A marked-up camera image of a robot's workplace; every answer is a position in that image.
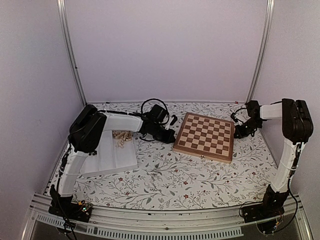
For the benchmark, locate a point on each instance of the front aluminium rail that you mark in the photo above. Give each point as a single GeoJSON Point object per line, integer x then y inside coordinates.
{"type": "Point", "coordinates": [202, 224]}

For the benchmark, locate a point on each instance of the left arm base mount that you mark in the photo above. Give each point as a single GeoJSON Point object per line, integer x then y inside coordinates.
{"type": "Point", "coordinates": [71, 210]}

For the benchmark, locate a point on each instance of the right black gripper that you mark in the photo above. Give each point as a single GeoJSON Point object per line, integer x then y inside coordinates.
{"type": "Point", "coordinates": [240, 134]}

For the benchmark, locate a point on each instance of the white divided tray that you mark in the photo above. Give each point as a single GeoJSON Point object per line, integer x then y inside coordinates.
{"type": "Point", "coordinates": [109, 158]}

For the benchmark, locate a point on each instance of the right aluminium frame post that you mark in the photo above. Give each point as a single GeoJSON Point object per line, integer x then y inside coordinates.
{"type": "Point", "coordinates": [270, 5]}

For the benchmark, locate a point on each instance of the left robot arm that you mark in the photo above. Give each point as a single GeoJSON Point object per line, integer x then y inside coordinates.
{"type": "Point", "coordinates": [94, 145]}

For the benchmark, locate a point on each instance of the left aluminium frame post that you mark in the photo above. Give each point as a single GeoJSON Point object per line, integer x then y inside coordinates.
{"type": "Point", "coordinates": [61, 7]}

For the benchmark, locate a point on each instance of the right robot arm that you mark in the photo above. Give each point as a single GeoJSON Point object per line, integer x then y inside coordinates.
{"type": "Point", "coordinates": [297, 127]}

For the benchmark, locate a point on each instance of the wooden chessboard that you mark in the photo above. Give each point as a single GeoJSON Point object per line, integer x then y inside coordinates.
{"type": "Point", "coordinates": [206, 137]}

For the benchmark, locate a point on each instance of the light chess pieces pile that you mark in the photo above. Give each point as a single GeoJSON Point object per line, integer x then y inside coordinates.
{"type": "Point", "coordinates": [121, 137]}

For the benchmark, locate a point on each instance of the aluminium frame post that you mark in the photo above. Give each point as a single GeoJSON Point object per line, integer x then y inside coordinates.
{"type": "Point", "coordinates": [61, 7]}
{"type": "Point", "coordinates": [270, 5]}

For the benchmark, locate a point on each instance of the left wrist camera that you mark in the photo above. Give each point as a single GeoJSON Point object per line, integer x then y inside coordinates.
{"type": "Point", "coordinates": [173, 120]}

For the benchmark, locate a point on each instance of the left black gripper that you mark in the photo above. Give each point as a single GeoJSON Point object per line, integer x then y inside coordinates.
{"type": "Point", "coordinates": [168, 139]}

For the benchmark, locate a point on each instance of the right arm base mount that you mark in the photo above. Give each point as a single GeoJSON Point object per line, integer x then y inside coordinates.
{"type": "Point", "coordinates": [267, 220]}

